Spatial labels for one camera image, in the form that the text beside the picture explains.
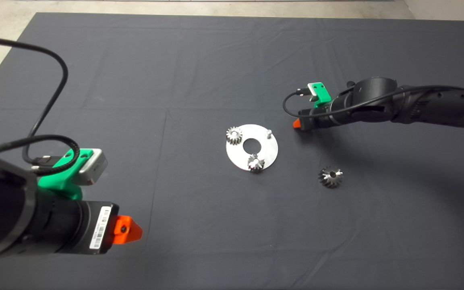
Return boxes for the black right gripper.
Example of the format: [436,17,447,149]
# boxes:
[292,95,355,131]

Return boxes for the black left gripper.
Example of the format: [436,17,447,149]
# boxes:
[39,195,143,255]

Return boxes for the large steel bevel gear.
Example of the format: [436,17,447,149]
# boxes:
[318,166,344,189]

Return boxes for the small shiny steel gear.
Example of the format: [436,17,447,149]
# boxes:
[247,154,265,174]

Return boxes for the small matte steel gear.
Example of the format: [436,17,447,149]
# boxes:
[226,126,243,146]

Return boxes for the round metal plate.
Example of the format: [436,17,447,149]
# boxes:
[226,124,279,172]

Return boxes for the dark grey table cloth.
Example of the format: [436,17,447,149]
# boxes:
[0,12,464,290]

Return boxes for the right green camera mount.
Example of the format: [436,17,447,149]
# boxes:
[312,82,331,109]

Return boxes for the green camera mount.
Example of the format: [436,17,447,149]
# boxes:
[38,148,95,201]
[312,82,331,109]

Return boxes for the left grey camera box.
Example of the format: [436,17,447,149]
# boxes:
[78,148,108,186]

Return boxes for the left green camera mount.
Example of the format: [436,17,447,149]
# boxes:
[38,148,95,201]

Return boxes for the braided black left cable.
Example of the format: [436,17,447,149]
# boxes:
[0,135,81,176]

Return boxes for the thin black left cable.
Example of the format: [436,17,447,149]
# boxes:
[0,35,68,162]

